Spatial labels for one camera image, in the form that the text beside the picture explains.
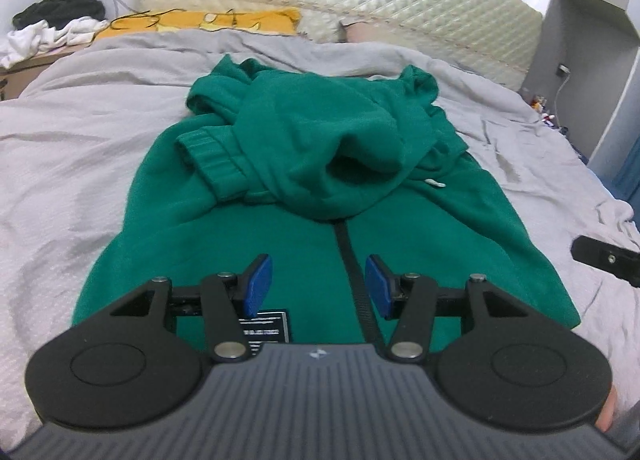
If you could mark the white clothes pile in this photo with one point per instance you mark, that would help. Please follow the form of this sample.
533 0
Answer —
25 43

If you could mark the white wall charger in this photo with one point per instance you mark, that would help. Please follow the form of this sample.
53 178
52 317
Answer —
563 69

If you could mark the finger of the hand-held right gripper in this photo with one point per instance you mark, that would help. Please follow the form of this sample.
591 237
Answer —
607 257

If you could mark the yellow pillow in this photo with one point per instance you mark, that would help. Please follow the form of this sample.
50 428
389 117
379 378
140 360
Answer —
272 21

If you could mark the green zip hoodie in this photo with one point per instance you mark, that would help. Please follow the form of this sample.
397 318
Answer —
300 140

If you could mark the person's left hand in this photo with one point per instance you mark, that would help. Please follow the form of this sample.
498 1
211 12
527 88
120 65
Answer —
607 410

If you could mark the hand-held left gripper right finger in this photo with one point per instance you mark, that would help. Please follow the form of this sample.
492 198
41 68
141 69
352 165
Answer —
379 285

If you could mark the beige pillow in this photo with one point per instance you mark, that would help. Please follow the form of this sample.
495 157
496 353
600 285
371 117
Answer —
365 33

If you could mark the grey duvet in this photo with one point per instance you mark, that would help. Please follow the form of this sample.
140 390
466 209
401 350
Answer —
75 165

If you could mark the cardboard box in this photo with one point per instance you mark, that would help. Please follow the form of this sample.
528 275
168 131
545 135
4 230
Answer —
25 74

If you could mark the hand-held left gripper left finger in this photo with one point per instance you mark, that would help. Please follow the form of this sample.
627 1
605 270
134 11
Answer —
257 285

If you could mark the black clothes pile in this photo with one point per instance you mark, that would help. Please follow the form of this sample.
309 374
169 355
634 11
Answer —
60 8

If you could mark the blue curtain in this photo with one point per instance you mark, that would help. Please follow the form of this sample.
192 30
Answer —
630 175

